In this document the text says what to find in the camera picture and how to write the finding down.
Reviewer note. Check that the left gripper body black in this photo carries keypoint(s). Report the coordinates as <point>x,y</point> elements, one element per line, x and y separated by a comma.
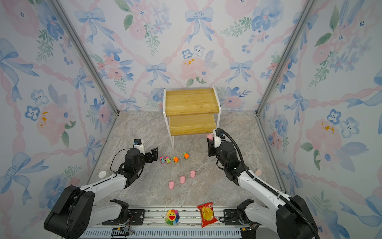
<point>142,163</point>

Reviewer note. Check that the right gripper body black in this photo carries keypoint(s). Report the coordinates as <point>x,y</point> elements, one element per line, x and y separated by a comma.
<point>218,154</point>

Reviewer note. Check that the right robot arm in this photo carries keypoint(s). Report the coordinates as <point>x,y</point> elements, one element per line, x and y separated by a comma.
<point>287,216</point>

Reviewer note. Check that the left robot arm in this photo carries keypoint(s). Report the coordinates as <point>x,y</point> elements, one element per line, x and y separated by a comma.
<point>77,210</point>

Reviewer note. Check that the pink toy car leftmost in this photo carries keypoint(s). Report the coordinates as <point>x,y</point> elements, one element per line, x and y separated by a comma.
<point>162,159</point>

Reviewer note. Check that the pink green toy car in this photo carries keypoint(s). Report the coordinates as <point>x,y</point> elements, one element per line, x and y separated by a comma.
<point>168,159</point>

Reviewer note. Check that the green orange toy truck right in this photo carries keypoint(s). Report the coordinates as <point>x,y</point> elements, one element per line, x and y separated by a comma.
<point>186,155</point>

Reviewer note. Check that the green orange mixer toy truck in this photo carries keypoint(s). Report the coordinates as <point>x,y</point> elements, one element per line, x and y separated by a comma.
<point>175,159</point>

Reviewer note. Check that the rainbow smiling flower toy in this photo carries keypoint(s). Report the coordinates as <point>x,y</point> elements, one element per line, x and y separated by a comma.
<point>172,217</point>

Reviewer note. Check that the red snack bag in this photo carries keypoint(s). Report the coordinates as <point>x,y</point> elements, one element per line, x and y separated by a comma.
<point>207,214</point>

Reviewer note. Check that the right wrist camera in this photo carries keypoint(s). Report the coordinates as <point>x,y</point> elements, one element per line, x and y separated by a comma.
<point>218,138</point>

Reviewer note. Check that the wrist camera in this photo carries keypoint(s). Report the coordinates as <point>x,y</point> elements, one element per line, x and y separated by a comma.
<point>137,144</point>
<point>218,138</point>

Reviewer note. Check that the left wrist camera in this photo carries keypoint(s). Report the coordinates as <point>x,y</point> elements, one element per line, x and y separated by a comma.
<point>137,144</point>

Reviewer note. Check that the wooden two-tier shelf white frame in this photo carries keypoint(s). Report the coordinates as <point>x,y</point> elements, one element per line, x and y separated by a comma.
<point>188,112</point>

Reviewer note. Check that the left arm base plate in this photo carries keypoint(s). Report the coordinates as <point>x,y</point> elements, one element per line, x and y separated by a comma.
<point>135,218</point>

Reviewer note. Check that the aluminium front rail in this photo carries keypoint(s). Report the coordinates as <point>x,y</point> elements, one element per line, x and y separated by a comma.
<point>189,227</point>

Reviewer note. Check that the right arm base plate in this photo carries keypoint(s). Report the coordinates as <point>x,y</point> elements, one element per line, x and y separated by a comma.
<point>233,217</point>

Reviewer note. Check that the right aluminium corner post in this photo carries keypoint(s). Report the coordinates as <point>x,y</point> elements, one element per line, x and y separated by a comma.
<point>296,33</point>

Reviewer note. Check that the aluminium corner post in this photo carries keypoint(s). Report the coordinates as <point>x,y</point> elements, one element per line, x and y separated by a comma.
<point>81,50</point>
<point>296,33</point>

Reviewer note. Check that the left aluminium corner post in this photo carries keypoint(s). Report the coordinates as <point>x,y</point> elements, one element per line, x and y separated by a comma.
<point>81,50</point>

